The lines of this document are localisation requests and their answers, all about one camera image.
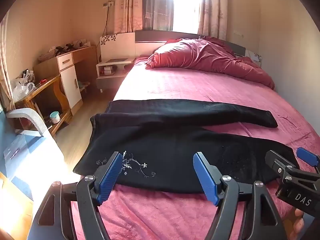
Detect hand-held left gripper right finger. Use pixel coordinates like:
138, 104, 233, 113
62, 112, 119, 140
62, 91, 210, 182
192, 151, 287, 240

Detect beige patterned curtain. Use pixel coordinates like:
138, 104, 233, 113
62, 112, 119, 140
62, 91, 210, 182
114, 0, 143, 34
199, 0, 227, 41

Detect wooden side table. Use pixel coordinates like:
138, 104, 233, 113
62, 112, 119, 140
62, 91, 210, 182
14, 74, 72, 133

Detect black pants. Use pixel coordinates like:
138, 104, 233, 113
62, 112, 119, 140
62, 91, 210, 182
73, 99, 300, 194

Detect white floral headboard panel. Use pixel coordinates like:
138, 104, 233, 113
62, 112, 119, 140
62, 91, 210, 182
100, 32, 136, 61
246, 50, 263, 68

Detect black hanging cable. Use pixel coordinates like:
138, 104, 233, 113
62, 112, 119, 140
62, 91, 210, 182
105, 0, 117, 36

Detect bed with pink sheet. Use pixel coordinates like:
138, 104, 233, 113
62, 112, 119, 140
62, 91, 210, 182
71, 55, 320, 240

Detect white nightstand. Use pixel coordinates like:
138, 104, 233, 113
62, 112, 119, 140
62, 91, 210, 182
96, 58, 137, 93

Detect blue printed box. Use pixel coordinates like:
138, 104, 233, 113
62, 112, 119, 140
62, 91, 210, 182
3, 133, 37, 167

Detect black items on desk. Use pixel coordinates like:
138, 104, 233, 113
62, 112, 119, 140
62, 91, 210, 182
55, 44, 76, 54

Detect red duvet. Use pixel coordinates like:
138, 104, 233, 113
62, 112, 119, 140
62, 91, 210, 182
146, 36, 275, 90

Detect person's right hand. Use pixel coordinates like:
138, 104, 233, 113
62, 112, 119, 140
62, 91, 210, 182
290, 208, 308, 240

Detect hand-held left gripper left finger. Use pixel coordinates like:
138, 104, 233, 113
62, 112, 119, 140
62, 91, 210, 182
27, 151, 123, 240

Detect clear plastic bag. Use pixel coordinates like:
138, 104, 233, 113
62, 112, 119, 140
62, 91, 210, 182
10, 78, 36, 101

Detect grey sheer curtain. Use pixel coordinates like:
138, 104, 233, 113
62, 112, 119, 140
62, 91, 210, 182
142, 0, 175, 32

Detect wooden desk with white cabinet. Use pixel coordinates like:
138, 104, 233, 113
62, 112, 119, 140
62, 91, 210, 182
33, 45, 98, 109

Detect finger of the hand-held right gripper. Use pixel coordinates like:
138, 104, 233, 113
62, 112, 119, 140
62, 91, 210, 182
296, 147, 320, 174
264, 150, 300, 180

